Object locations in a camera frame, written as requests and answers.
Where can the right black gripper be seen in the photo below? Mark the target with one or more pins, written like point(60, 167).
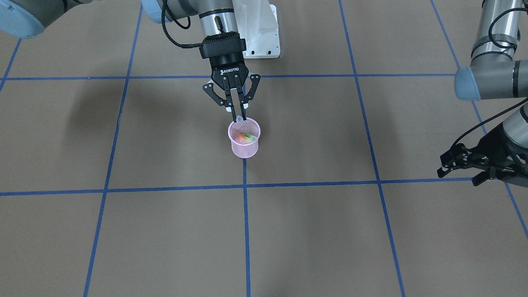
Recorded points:
point(228, 66)

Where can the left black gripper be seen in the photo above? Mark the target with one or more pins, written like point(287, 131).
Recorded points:
point(504, 153)

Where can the orange highlighter pen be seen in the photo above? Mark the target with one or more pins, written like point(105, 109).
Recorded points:
point(241, 139)

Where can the green highlighter pen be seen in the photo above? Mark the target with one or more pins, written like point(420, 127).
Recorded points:
point(252, 137)

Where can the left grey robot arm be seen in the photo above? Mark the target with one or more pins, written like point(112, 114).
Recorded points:
point(493, 73)

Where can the pink mesh pen holder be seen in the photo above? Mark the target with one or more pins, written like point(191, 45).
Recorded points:
point(247, 126)

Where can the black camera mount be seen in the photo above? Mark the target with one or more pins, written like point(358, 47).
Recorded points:
point(516, 172)

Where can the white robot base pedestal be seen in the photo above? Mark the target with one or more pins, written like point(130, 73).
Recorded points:
point(258, 24)

